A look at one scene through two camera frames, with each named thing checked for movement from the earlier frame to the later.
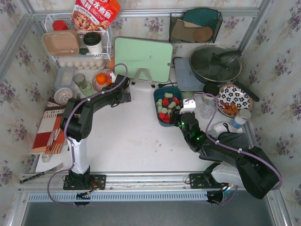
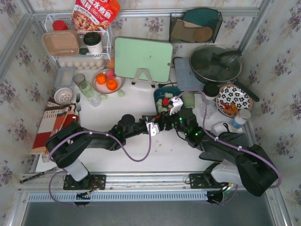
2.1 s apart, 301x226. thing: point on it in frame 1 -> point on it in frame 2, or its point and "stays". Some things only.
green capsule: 168,95 stays
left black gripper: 120,83 -> 147,121
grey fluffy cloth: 232,139 stays
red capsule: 165,101 stays
